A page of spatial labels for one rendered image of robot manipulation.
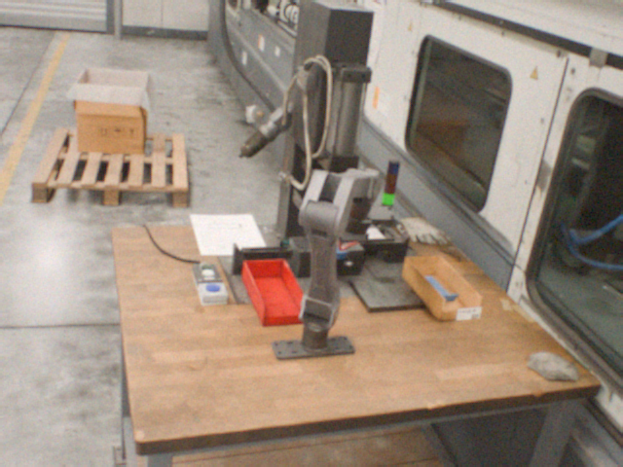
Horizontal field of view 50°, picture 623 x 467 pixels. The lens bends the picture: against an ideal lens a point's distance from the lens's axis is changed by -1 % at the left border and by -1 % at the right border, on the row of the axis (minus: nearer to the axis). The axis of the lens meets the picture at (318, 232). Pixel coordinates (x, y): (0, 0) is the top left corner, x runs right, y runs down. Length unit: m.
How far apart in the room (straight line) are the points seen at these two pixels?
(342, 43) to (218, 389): 0.95
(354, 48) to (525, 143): 0.65
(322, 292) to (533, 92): 1.00
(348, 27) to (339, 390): 0.94
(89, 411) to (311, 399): 1.52
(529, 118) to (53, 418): 2.05
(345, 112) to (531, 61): 0.67
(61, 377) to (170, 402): 1.62
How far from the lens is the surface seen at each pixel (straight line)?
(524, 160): 2.22
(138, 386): 1.53
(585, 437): 1.98
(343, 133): 1.85
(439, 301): 1.88
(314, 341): 1.63
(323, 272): 1.52
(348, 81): 1.81
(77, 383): 3.04
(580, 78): 1.94
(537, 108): 2.18
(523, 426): 2.24
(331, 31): 1.86
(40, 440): 2.80
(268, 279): 1.94
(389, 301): 1.89
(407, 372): 1.66
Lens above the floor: 1.84
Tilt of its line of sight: 24 degrees down
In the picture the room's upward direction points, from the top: 7 degrees clockwise
